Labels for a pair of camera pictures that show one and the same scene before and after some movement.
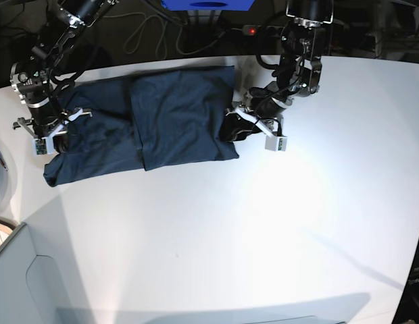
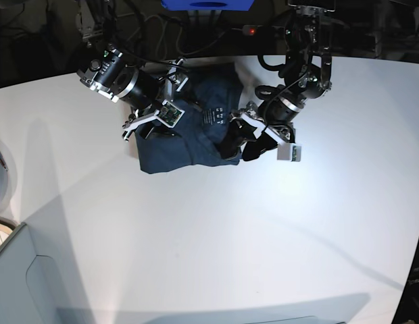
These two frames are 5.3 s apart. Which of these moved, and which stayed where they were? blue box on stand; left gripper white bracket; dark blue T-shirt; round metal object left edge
Moved: left gripper white bracket; dark blue T-shirt
Stayed: blue box on stand; round metal object left edge
